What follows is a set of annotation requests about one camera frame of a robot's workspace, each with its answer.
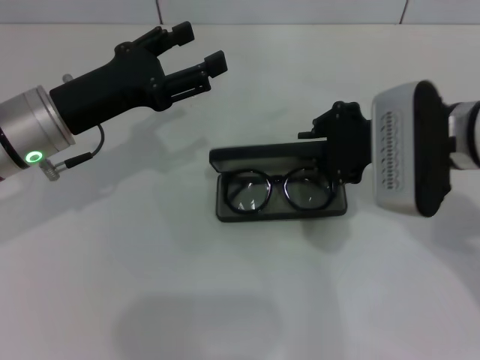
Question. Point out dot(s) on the black glasses case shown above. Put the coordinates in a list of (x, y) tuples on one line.
[(262, 150)]

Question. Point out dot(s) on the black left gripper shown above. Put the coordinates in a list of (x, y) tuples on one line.
[(112, 90)]

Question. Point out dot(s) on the black round glasses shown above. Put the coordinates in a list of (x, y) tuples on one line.
[(277, 180)]

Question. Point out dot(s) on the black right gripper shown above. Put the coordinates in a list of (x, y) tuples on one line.
[(348, 146)]

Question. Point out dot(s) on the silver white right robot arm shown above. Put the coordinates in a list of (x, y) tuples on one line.
[(468, 131)]

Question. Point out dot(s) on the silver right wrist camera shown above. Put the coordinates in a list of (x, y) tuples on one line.
[(397, 150)]

